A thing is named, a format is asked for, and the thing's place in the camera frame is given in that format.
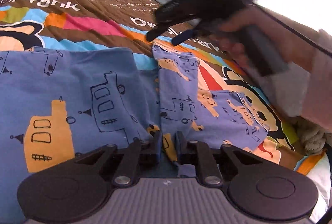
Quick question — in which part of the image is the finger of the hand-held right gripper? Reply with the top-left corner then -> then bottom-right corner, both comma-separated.
146,22 -> 172,42
171,28 -> 201,46

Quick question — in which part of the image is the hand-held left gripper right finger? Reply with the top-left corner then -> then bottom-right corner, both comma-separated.
175,131 -> 263,186

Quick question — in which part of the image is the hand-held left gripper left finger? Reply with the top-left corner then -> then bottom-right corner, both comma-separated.
74,131 -> 163,187

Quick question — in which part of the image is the blue patterned sweater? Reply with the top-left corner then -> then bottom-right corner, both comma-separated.
0,42 -> 269,224

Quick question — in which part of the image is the person's right forearm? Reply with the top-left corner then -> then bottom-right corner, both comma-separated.
249,5 -> 332,133

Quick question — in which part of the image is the person's right hand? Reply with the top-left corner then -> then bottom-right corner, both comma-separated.
217,5 -> 260,72

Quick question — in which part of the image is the colourful printed blanket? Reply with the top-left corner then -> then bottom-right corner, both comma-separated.
0,0 -> 325,175

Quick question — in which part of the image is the beige knitted cloth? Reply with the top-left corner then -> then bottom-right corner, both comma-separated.
295,119 -> 328,155

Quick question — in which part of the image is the white pillow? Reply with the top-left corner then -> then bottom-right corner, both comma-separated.
305,151 -> 332,223

